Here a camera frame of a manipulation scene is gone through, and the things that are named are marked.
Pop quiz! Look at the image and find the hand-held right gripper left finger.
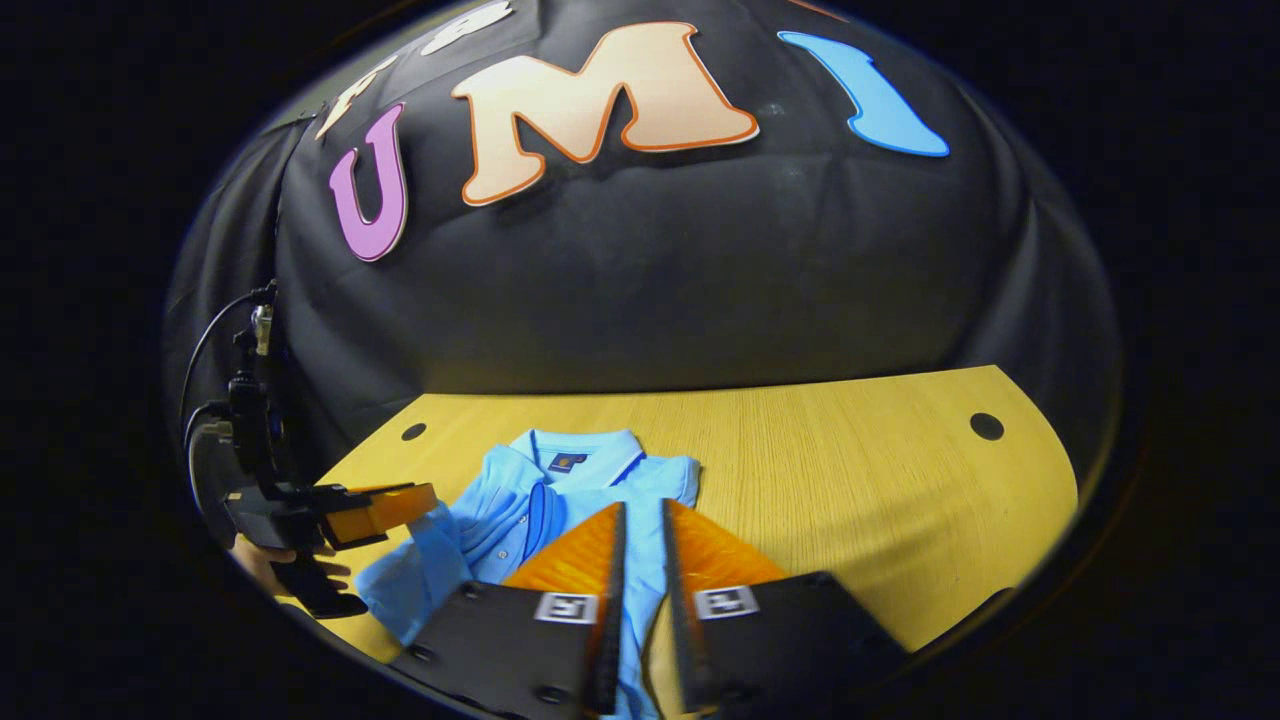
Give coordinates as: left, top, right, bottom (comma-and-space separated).
388, 502, 628, 720

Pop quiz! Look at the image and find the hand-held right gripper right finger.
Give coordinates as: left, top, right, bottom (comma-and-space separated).
660, 498, 911, 716

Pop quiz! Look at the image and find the light blue T-shirt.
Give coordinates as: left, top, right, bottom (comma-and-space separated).
355, 428, 701, 720

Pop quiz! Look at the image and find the black backdrop cloth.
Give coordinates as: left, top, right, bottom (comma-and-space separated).
165, 0, 1121, 491

